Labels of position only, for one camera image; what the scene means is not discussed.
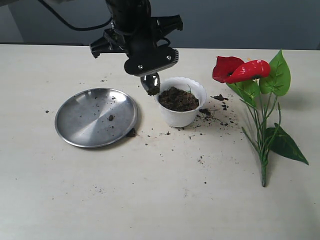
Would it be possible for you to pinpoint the round steel plate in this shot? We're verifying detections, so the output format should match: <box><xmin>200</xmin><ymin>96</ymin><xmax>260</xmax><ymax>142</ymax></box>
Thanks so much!
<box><xmin>54</xmin><ymin>88</ymin><xmax>139</xmax><ymax>149</ymax></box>

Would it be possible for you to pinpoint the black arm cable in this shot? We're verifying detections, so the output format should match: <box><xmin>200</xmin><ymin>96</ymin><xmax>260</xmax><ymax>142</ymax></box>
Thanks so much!
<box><xmin>37</xmin><ymin>0</ymin><xmax>113</xmax><ymax>32</ymax></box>

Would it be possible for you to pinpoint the soil clump by plate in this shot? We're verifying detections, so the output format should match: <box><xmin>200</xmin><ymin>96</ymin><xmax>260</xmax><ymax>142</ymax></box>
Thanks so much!
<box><xmin>126</xmin><ymin>128</ymin><xmax>137</xmax><ymax>138</ymax></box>

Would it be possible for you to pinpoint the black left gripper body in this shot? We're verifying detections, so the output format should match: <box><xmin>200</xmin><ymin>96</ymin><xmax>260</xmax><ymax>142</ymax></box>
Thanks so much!
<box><xmin>90</xmin><ymin>15</ymin><xmax>183</xmax><ymax>77</ymax></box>

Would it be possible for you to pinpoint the artificial red flower plant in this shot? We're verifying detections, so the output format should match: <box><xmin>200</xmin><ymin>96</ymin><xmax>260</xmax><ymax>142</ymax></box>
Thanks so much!
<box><xmin>212</xmin><ymin>49</ymin><xmax>308</xmax><ymax>188</ymax></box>

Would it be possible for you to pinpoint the steel spoon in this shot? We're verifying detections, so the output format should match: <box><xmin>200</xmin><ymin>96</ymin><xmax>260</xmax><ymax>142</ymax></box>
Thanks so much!
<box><xmin>140</xmin><ymin>72</ymin><xmax>161</xmax><ymax>96</ymax></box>

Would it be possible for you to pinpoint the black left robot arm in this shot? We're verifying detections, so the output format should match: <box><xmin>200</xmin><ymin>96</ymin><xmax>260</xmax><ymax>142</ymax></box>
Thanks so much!
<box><xmin>90</xmin><ymin>0</ymin><xmax>183</xmax><ymax>77</ymax></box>

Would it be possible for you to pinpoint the white flower pot with soil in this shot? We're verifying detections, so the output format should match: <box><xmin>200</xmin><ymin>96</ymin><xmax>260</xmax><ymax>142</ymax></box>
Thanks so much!
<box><xmin>155</xmin><ymin>77</ymin><xmax>207</xmax><ymax>128</ymax></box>

